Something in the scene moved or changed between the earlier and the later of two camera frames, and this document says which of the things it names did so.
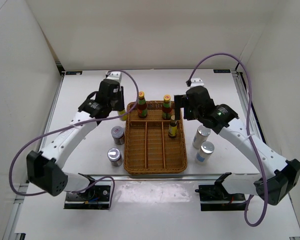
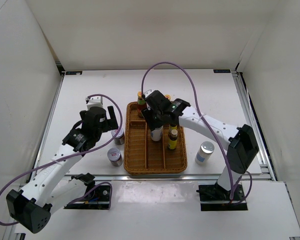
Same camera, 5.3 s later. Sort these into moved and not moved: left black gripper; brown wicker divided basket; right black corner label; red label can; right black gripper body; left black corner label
Moved: left black gripper; right black gripper body
Not moved: right black corner label; brown wicker divided basket; red label can; left black corner label
